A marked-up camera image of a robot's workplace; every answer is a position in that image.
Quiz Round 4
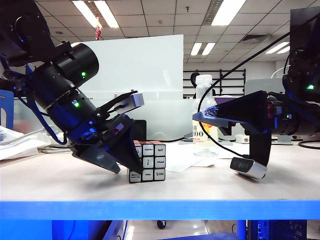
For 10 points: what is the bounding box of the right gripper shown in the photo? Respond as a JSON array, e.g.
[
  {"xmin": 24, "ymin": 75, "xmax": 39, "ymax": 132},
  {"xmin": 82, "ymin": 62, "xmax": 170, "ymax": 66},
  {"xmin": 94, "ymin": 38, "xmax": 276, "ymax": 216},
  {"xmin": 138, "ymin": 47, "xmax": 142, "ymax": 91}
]
[{"xmin": 192, "ymin": 91, "xmax": 290, "ymax": 136}]

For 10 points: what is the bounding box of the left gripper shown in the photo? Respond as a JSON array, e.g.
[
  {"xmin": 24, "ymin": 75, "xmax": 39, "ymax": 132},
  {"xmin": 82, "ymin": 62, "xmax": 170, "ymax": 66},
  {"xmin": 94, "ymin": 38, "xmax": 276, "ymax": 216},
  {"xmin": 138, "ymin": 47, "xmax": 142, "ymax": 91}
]
[{"xmin": 66, "ymin": 113, "xmax": 143, "ymax": 175}]

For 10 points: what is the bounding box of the Rubik's cube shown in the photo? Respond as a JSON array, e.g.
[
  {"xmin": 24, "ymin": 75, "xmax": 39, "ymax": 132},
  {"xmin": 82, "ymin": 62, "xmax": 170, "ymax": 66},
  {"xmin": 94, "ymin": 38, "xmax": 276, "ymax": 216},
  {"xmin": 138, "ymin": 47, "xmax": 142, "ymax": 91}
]
[{"xmin": 128, "ymin": 140, "xmax": 167, "ymax": 184}]

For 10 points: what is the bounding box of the white power adapter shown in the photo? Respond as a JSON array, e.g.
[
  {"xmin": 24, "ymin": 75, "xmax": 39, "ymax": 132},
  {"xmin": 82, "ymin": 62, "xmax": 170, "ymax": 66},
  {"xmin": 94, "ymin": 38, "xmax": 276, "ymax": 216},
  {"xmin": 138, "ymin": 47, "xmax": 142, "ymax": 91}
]
[{"xmin": 234, "ymin": 134, "xmax": 249, "ymax": 145}]

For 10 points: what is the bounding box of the white paper sheet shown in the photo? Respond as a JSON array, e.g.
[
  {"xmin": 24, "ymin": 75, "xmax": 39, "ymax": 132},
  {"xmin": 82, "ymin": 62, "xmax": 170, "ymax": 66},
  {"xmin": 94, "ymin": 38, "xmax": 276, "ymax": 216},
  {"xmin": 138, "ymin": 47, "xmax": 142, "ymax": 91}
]
[
  {"xmin": 164, "ymin": 147, "xmax": 217, "ymax": 173},
  {"xmin": 216, "ymin": 143, "xmax": 251, "ymax": 160}
]

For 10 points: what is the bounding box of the black rectangular box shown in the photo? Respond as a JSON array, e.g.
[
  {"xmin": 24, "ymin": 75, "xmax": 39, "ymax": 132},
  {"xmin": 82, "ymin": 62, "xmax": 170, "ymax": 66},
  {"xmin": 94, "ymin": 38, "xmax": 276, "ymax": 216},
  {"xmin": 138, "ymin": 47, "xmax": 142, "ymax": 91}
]
[{"xmin": 132, "ymin": 119, "xmax": 148, "ymax": 147}]

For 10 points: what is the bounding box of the clear bottle yellow flower label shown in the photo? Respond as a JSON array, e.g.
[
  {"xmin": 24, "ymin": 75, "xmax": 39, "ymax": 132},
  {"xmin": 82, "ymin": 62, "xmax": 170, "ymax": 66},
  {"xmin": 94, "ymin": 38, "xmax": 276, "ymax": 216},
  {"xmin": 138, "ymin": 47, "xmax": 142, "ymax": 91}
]
[{"xmin": 192, "ymin": 74, "xmax": 220, "ymax": 158}]

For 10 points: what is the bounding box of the grey metal bookend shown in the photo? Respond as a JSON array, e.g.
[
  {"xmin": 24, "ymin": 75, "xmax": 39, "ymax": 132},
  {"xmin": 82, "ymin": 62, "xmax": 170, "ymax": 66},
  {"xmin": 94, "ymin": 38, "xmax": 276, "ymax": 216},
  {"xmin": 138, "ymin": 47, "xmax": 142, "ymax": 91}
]
[{"xmin": 244, "ymin": 78, "xmax": 293, "ymax": 146}]

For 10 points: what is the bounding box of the black shelf rack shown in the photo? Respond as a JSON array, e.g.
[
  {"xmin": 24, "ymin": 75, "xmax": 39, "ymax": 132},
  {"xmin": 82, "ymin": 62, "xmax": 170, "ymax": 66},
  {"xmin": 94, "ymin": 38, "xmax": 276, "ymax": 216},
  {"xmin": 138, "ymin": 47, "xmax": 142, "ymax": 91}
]
[{"xmin": 183, "ymin": 69, "xmax": 247, "ymax": 97}]

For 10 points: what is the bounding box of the person in background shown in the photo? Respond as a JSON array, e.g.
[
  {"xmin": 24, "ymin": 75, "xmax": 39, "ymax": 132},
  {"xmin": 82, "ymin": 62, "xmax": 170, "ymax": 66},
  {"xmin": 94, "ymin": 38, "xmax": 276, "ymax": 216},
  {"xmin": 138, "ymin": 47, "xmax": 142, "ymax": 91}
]
[{"xmin": 189, "ymin": 72, "xmax": 201, "ymax": 88}]

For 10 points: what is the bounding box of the frosted glass desk partition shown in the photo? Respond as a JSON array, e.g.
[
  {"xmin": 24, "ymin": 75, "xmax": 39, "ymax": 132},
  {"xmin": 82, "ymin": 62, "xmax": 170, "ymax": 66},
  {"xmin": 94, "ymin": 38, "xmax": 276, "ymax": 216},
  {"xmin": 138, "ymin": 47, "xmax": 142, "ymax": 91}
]
[{"xmin": 13, "ymin": 95, "xmax": 246, "ymax": 145}]

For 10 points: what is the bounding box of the ceiling air vent grille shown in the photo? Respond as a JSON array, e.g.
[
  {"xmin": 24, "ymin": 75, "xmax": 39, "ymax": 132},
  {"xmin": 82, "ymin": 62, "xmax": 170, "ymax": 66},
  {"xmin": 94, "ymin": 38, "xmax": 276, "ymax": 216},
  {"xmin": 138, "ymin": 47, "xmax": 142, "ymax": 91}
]
[{"xmin": 242, "ymin": 34, "xmax": 270, "ymax": 43}]

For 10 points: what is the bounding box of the white board panel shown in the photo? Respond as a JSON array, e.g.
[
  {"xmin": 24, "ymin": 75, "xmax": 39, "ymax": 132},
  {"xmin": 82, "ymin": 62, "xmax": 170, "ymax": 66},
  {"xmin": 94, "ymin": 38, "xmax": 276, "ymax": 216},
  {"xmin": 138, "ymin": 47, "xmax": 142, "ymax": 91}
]
[{"xmin": 74, "ymin": 34, "xmax": 185, "ymax": 101}]

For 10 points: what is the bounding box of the white plastic bag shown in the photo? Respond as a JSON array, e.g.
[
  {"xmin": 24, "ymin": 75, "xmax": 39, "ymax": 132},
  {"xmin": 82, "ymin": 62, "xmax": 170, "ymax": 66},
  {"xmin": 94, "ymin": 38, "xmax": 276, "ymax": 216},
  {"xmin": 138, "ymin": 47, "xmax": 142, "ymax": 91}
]
[{"xmin": 0, "ymin": 125, "xmax": 52, "ymax": 161}]

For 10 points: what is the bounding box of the blue metal bookend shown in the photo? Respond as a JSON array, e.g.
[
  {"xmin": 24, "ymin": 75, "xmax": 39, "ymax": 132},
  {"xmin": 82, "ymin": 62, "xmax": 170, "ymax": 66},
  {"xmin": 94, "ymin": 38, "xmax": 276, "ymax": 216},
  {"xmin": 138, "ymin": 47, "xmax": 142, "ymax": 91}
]
[{"xmin": 0, "ymin": 89, "xmax": 15, "ymax": 130}]

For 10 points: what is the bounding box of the black computer tower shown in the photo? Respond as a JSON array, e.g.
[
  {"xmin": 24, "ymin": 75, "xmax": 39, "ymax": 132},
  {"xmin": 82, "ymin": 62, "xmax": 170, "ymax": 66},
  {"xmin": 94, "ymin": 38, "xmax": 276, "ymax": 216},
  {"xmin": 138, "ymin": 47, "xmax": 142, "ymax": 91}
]
[{"xmin": 247, "ymin": 219, "xmax": 308, "ymax": 240}]

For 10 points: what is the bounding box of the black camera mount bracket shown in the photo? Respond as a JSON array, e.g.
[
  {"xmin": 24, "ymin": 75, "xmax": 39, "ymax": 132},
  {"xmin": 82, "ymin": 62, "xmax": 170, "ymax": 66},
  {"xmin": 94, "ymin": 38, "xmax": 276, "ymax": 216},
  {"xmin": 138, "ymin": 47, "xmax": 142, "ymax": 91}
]
[
  {"xmin": 96, "ymin": 90, "xmax": 139, "ymax": 118},
  {"xmin": 247, "ymin": 131, "xmax": 272, "ymax": 167}
]

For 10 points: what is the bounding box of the black camera cable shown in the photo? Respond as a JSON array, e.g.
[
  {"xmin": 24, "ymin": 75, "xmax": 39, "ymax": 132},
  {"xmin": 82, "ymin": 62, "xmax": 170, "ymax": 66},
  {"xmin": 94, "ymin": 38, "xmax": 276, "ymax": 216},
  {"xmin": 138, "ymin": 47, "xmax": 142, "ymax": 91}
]
[{"xmin": 197, "ymin": 31, "xmax": 292, "ymax": 159}]

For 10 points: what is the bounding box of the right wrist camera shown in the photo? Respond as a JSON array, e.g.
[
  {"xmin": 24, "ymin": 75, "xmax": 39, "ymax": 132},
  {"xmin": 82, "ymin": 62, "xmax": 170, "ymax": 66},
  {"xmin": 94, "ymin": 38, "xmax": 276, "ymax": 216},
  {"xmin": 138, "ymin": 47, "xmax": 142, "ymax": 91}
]
[{"xmin": 229, "ymin": 157, "xmax": 268, "ymax": 180}]

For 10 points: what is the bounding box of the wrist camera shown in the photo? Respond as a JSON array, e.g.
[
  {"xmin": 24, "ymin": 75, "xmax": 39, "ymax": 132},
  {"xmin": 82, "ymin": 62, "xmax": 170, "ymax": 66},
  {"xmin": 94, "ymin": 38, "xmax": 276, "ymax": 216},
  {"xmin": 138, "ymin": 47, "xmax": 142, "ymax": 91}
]
[
  {"xmin": 131, "ymin": 92, "xmax": 146, "ymax": 108},
  {"xmin": 229, "ymin": 157, "xmax": 268, "ymax": 180}
]

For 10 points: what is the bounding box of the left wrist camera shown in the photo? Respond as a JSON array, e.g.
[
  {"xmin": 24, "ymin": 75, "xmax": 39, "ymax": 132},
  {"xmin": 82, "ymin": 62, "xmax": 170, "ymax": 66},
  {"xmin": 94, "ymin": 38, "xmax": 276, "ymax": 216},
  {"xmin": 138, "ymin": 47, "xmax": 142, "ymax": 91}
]
[{"xmin": 131, "ymin": 92, "xmax": 146, "ymax": 108}]

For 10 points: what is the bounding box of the blue table frame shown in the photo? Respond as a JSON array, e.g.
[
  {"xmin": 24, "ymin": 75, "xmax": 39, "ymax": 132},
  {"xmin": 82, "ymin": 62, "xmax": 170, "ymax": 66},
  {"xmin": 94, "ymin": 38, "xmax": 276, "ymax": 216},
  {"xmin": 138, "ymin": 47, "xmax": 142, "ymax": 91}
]
[{"xmin": 0, "ymin": 199, "xmax": 320, "ymax": 240}]

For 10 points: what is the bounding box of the black looped cable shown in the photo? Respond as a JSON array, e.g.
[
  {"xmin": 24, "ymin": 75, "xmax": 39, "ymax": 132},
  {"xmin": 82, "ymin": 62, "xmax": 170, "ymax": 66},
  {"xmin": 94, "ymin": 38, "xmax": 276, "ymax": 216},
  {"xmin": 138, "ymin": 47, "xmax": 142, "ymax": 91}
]
[{"xmin": 297, "ymin": 140, "xmax": 320, "ymax": 150}]

